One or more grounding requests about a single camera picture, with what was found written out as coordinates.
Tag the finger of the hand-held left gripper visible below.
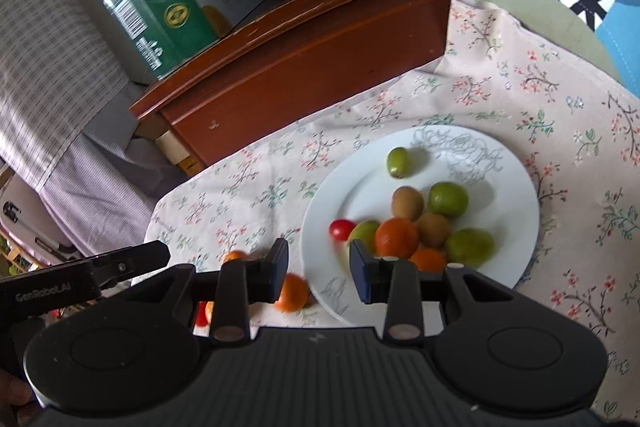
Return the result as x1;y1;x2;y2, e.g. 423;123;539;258
89;241;171;297

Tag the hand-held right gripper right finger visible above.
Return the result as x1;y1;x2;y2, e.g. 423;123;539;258
348;240;517;342

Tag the small cardboard box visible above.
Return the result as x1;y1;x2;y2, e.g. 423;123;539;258
154;129;203;175

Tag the red cherry tomato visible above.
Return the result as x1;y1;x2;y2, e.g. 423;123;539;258
329;219;357;242
194;301;216;327

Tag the checked purple bedsheet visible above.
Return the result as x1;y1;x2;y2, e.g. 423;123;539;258
0;0;173;260

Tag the grey-green cushion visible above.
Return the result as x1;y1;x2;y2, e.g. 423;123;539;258
462;0;626;84

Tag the white plate with flower drawing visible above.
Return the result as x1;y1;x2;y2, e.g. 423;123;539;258
301;125;541;327

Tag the floral tablecloth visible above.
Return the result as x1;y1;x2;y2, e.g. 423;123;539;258
144;0;640;420

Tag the large oval green fruit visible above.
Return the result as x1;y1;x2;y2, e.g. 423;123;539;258
445;228;496;269

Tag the green cardboard box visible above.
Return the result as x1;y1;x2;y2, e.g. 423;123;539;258
86;0;273;86

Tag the small green fruit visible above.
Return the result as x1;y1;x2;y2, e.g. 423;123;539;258
386;147;412;179

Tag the round green fruit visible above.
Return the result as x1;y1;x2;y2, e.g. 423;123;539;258
428;182;470;219

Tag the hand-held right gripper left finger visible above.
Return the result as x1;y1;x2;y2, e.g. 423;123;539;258
120;238;291;342

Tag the yellow-green fruit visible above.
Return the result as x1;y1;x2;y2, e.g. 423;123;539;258
347;220;382;247

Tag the brown kiwi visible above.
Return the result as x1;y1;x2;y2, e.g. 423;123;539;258
391;186;425;222
417;213;453;249

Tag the pale pink bag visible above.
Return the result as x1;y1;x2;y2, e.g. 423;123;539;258
0;177;78;270

